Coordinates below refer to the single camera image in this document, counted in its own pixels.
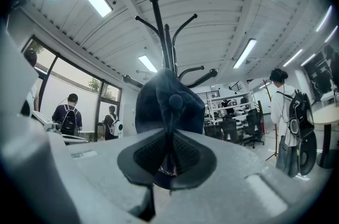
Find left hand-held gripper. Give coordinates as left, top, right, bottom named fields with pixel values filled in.
left=31, top=110, right=90, bottom=145

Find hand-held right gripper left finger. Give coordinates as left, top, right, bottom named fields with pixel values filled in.
left=67, top=128, right=168, bottom=221

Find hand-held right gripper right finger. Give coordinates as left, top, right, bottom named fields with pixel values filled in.
left=170, top=129, right=267, bottom=191

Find dark blue baseball cap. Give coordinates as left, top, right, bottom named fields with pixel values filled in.
left=135, top=68, right=206, bottom=189

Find black coat rack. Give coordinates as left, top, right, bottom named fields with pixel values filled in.
left=123, top=0, right=218, bottom=88

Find shelving with equipment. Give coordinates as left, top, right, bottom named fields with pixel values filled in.
left=204, top=91, right=259, bottom=140

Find brown wooden coat rack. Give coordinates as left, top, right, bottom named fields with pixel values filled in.
left=262, top=79, right=279, bottom=162

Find black backpack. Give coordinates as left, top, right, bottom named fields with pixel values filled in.
left=288, top=89, right=315, bottom=139
left=60, top=109, right=78, bottom=133

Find white round backpack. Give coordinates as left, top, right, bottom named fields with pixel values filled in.
left=110, top=119, right=124, bottom=137

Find wide white roller blind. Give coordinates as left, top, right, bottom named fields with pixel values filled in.
left=39, top=74, right=101, bottom=135

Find narrow white roller blind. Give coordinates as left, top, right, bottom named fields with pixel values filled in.
left=100, top=97, right=113, bottom=126

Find grey metal lockers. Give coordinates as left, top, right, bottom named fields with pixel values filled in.
left=123, top=103, right=137, bottom=136

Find black framed window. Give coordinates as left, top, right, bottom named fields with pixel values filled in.
left=22, top=36, right=123, bottom=143

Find black mezzanine railing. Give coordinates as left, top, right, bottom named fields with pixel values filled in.
left=228, top=80, right=244, bottom=93

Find long ceiling light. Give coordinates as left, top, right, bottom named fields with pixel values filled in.
left=282, top=48, right=304, bottom=68
left=324, top=25, right=339, bottom=43
left=137, top=55, right=159, bottom=74
left=300, top=53, right=317, bottom=67
left=81, top=0, right=114, bottom=18
left=316, top=5, right=333, bottom=33
left=232, top=38, right=257, bottom=69

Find round wooden table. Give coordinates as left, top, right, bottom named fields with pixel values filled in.
left=311, top=105, right=339, bottom=169

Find white box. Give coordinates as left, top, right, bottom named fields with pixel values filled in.
left=320, top=92, right=339, bottom=107

